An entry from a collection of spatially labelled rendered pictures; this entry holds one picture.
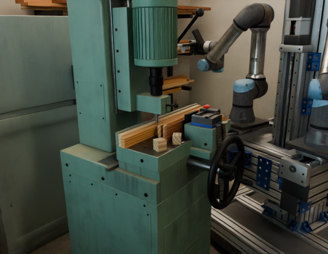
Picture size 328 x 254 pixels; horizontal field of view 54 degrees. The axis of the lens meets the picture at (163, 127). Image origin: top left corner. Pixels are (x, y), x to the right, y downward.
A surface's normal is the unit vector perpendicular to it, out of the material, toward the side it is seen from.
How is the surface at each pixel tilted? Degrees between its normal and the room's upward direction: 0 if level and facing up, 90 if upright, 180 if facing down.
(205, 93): 90
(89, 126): 90
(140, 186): 90
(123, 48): 90
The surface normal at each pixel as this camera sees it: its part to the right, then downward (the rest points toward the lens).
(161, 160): 0.80, 0.17
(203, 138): -0.60, 0.25
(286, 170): -0.83, 0.18
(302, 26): 0.55, 0.25
